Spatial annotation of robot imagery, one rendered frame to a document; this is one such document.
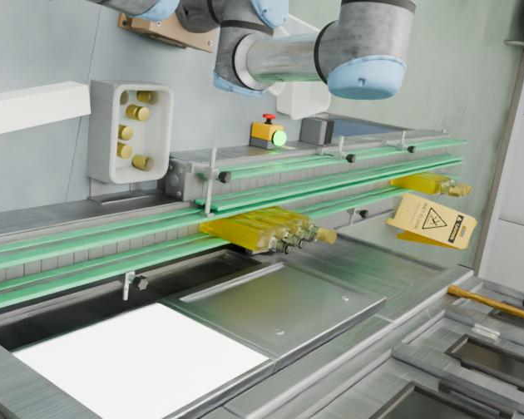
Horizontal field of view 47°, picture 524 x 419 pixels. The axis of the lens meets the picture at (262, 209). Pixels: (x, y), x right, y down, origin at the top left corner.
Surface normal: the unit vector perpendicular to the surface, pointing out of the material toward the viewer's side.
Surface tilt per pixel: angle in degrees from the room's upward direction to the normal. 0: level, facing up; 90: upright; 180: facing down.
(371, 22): 68
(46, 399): 90
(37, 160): 0
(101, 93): 90
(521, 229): 90
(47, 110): 0
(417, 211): 77
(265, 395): 90
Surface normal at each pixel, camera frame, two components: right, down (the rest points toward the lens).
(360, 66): -0.28, 0.11
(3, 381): 0.12, -0.96
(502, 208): -0.61, 0.14
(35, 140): 0.79, 0.25
